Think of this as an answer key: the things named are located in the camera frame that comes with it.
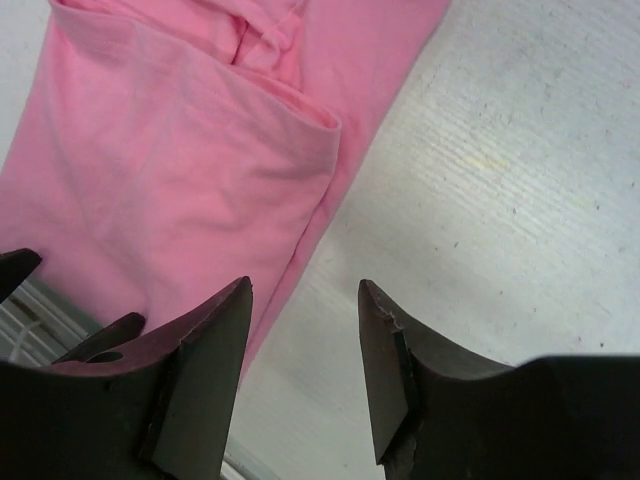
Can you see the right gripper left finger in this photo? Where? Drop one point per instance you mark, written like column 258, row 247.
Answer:
column 162, row 411

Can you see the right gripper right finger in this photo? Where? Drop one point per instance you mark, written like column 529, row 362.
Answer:
column 440, row 411

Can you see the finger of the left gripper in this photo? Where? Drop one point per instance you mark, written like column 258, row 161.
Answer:
column 101, row 347
column 15, row 267

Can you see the pink t shirt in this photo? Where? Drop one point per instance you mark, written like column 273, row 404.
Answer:
column 169, row 147

